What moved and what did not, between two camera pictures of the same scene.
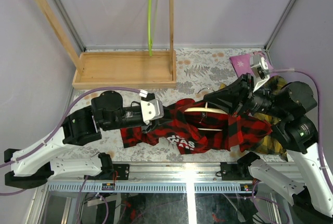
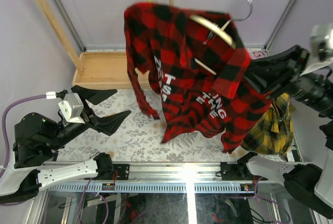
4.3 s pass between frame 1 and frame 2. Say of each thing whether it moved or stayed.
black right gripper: moved
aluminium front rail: stayed
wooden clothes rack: stayed
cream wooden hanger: moved
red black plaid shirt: moved
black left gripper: moved
